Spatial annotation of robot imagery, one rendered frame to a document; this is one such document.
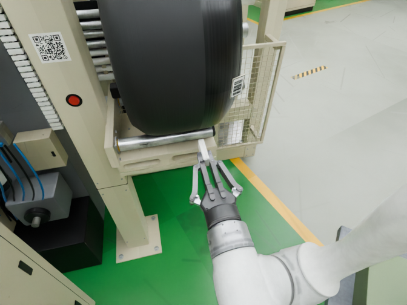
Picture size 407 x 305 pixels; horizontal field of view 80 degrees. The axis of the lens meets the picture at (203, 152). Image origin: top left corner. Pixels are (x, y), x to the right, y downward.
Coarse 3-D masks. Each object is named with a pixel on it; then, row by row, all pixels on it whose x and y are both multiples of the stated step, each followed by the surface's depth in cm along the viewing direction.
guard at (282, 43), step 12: (252, 48) 120; (264, 48) 123; (276, 60) 129; (276, 72) 134; (108, 84) 116; (276, 84) 139; (228, 120) 151; (252, 120) 156; (264, 120) 159; (264, 132) 164; (240, 144) 169; (252, 144) 170
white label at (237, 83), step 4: (240, 76) 60; (244, 76) 61; (232, 80) 59; (236, 80) 60; (240, 80) 61; (232, 84) 60; (236, 84) 61; (240, 84) 62; (232, 88) 61; (236, 88) 62; (240, 88) 63; (232, 92) 62; (236, 92) 63; (240, 92) 64; (232, 96) 63
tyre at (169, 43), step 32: (128, 0) 46; (160, 0) 47; (192, 0) 48; (224, 0) 50; (128, 32) 48; (160, 32) 49; (192, 32) 50; (224, 32) 52; (128, 64) 51; (160, 64) 52; (192, 64) 53; (224, 64) 55; (128, 96) 57; (160, 96) 57; (192, 96) 59; (224, 96) 62; (160, 128) 68; (192, 128) 74
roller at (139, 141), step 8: (208, 128) 87; (136, 136) 84; (144, 136) 84; (152, 136) 84; (160, 136) 84; (168, 136) 85; (176, 136) 85; (184, 136) 86; (192, 136) 86; (200, 136) 87; (208, 136) 88; (120, 144) 82; (128, 144) 82; (136, 144) 83; (144, 144) 84; (152, 144) 84; (160, 144) 85
